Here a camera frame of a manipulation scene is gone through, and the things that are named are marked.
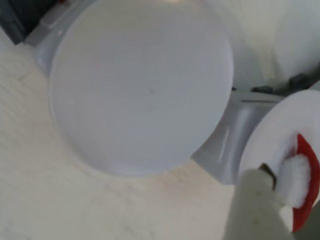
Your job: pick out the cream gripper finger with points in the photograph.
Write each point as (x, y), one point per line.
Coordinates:
(252, 205)

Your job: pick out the white round plastic plate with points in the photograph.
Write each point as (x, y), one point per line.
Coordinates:
(270, 130)
(141, 87)

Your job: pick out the red tuna sushi piece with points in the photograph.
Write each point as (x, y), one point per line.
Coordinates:
(303, 152)

